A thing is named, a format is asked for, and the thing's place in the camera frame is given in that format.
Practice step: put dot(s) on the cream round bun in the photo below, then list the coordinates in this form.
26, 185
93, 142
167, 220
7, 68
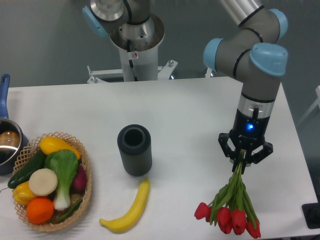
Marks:
43, 182

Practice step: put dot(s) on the yellow bell pepper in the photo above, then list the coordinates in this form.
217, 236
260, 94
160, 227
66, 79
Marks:
22, 194

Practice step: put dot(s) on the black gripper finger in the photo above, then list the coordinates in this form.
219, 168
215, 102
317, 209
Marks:
255, 158
233, 155

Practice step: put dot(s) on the dark grey ribbed vase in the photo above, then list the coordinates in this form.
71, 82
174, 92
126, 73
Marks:
135, 148

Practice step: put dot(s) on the green bok choy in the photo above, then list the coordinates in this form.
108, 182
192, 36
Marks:
64, 164

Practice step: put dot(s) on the yellow banana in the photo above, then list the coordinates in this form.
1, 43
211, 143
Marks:
133, 215

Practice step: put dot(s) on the white frame at right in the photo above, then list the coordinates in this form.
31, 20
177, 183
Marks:
315, 105

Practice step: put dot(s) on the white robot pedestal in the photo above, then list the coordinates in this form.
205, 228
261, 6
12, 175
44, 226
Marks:
142, 59

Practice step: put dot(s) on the red tulip bouquet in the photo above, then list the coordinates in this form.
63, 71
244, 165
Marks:
231, 209

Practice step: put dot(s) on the blue handled saucepan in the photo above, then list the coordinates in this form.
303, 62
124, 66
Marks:
12, 138

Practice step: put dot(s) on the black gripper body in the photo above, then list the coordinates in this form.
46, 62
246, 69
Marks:
248, 133

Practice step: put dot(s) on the purple red onion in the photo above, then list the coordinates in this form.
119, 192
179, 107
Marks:
80, 181

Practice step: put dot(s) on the dark green cucumber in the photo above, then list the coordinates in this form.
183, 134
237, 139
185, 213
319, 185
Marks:
37, 162

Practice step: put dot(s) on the orange fruit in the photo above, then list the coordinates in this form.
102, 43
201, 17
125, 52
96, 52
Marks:
39, 210

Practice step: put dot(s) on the yellow squash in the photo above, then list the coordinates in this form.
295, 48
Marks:
51, 144

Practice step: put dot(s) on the green bean pod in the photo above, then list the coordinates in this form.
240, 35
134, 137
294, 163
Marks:
69, 212

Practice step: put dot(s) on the black device at edge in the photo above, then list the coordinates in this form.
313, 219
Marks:
311, 212

